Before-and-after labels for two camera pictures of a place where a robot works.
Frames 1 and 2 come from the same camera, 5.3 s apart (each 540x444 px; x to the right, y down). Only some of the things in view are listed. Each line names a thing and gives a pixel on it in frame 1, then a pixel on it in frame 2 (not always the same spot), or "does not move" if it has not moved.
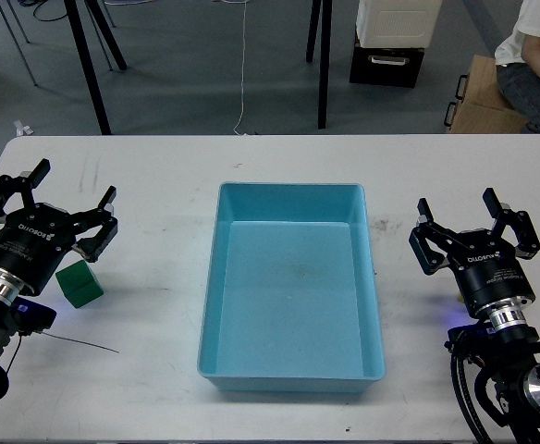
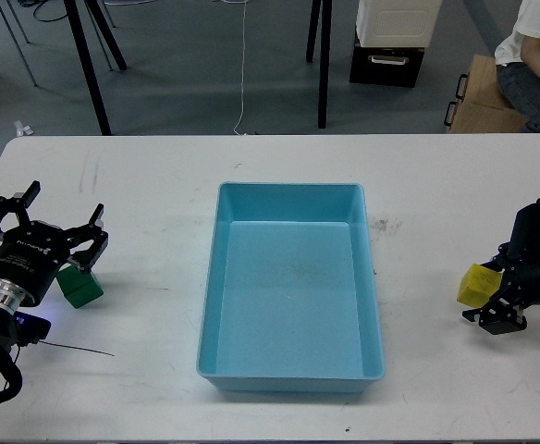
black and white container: [397, 23] does not move
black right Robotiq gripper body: [487, 270] -> [536, 255]
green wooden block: [79, 284] does not move
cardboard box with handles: [480, 106] does not move
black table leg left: [86, 58] does not move
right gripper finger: [430, 260] -> [503, 261]
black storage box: [394, 67] does not move
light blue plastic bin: [291, 300] does not move
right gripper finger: [519, 222] -> [500, 314]
